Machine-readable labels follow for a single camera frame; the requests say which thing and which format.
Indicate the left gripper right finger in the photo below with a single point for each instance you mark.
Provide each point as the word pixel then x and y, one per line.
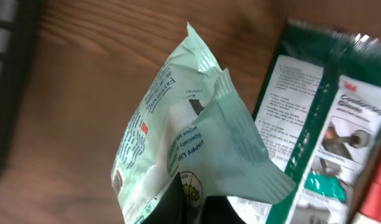
pixel 218 210

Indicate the grey plastic mesh basket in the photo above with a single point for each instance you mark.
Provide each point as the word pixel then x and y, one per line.
pixel 19 20

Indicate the light green wipes pack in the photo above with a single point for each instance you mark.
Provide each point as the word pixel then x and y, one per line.
pixel 193 125

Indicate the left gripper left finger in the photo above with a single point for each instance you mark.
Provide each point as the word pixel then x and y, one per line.
pixel 171 209

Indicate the red stick sachet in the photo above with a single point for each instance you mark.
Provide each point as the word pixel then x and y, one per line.
pixel 370 210

